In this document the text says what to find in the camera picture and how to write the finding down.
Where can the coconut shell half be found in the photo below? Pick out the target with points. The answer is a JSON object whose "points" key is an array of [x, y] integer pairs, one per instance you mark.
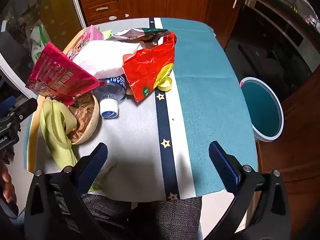
{"points": [[87, 120]]}

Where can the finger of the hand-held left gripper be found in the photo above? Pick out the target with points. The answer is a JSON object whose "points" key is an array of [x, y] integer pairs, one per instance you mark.
{"points": [[25, 107]]}

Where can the wooden drawer cabinet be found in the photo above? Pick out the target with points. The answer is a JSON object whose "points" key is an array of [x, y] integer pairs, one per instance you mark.
{"points": [[100, 2]]}

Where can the bright red snack bag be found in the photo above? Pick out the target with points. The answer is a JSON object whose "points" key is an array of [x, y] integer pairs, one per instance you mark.
{"points": [[147, 67]]}

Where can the pink carton box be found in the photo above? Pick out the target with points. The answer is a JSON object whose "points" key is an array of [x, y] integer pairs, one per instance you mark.
{"points": [[87, 36]]}

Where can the teal white star-striped tablecloth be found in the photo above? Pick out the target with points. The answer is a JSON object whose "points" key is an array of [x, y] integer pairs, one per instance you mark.
{"points": [[207, 105]]}

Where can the light green wrapper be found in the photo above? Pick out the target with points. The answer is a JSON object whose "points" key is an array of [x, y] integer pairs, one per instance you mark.
{"points": [[107, 34]]}

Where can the kitchen countertop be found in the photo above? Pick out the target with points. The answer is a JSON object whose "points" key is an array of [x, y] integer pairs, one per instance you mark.
{"points": [[287, 6]]}

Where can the yellow plastic lid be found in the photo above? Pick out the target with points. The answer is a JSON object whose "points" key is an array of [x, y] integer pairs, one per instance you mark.
{"points": [[165, 85]]}

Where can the white paper towel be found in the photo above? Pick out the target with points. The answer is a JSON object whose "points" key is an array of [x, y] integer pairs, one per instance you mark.
{"points": [[107, 57]]}

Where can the person's left hand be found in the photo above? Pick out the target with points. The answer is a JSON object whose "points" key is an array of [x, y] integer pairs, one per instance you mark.
{"points": [[5, 178]]}

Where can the dark red snack bag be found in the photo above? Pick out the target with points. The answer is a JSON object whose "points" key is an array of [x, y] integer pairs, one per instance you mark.
{"points": [[57, 75]]}

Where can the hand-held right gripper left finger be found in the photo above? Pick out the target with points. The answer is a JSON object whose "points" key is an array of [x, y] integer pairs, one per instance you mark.
{"points": [[96, 160]]}

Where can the narrow wooden cabinet door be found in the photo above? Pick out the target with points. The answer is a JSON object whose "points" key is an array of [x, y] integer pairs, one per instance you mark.
{"points": [[222, 12]]}

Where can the person's grey trousers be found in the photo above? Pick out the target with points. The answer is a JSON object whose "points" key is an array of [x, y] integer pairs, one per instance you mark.
{"points": [[162, 217]]}

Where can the green white plastic bag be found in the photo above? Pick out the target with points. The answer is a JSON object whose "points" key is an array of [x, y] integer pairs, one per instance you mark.
{"points": [[40, 37]]}

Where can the built-in black oven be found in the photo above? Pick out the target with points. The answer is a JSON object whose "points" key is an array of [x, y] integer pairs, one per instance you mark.
{"points": [[270, 55]]}

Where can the blue round waste bin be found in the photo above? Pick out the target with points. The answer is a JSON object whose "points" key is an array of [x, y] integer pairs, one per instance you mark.
{"points": [[262, 110]]}

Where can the white-framed glass door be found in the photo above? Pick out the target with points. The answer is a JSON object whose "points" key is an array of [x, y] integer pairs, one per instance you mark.
{"points": [[57, 5]]}

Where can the clear plastic water bottle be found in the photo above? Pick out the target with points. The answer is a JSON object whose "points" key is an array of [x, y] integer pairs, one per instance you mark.
{"points": [[110, 91]]}

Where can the silver foil snack bag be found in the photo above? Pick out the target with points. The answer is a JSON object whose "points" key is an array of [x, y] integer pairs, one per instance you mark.
{"points": [[130, 33]]}

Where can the green husk scrap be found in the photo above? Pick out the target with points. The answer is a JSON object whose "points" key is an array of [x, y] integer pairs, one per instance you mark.
{"points": [[97, 185]]}

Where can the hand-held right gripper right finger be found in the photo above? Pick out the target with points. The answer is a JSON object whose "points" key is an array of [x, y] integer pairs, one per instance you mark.
{"points": [[221, 162]]}

